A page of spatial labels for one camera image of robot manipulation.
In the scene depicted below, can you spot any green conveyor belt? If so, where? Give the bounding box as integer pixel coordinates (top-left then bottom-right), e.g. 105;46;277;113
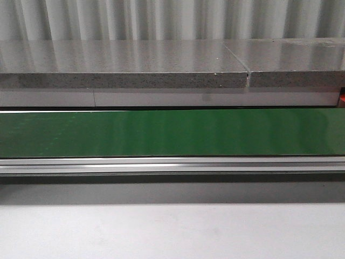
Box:
1;108;344;158

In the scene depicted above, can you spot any grey stone countertop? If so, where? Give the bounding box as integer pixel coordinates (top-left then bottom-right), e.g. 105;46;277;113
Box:
1;38;344;109

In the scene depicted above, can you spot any white pleated curtain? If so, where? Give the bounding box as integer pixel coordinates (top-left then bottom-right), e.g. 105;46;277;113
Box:
1;1;344;40

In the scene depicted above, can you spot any aluminium conveyor frame rail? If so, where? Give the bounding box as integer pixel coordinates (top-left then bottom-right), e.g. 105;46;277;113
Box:
1;156;344;178

